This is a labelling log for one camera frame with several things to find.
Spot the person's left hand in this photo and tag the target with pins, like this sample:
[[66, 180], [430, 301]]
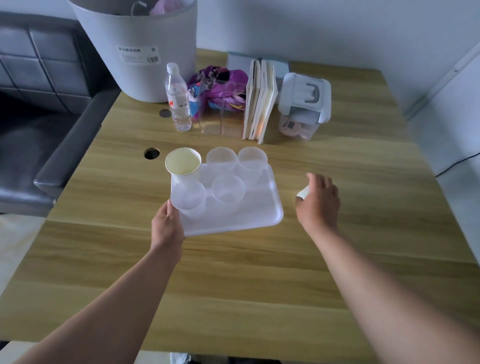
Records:
[[165, 232]]

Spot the person's right hand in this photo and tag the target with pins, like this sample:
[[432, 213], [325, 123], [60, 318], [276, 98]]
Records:
[[320, 210]]

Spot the person's right thumb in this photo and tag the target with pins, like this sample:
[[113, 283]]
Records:
[[299, 207]]

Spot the person's left thumb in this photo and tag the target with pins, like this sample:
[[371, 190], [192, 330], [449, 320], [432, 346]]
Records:
[[170, 210]]

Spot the small white paper cup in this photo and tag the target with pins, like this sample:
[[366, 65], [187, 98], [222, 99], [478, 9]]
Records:
[[302, 192]]

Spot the white plastic tray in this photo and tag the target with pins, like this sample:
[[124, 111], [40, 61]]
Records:
[[247, 210]]

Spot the person's right forearm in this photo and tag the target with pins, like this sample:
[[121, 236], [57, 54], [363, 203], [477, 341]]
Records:
[[390, 300]]

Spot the person's left forearm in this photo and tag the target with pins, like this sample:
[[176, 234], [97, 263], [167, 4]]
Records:
[[112, 311]]

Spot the clear plastic cup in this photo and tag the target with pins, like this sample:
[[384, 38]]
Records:
[[252, 161], [221, 159], [228, 191], [189, 200]]

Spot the white paper cup cream inside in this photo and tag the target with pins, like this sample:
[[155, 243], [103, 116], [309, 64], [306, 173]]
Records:
[[182, 162]]

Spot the clear acrylic organizer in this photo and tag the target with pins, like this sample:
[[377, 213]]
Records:
[[221, 120]]

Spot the beige paperback book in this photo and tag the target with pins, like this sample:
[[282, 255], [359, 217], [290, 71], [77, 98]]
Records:
[[258, 101], [248, 101], [269, 105]]

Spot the clear plastic water bottle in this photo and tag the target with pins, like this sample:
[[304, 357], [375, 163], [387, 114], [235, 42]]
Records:
[[178, 101]]

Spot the purple patterned bag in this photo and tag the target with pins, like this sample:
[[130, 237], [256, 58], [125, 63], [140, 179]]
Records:
[[219, 86]]

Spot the light blue box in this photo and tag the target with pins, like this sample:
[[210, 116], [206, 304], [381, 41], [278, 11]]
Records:
[[240, 62]]

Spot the black leather sofa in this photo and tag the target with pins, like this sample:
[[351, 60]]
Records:
[[41, 120]]

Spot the grey round storage bin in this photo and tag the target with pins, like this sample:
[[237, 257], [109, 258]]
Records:
[[138, 48]]

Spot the pink cloth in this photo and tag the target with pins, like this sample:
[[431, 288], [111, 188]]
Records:
[[164, 6]]

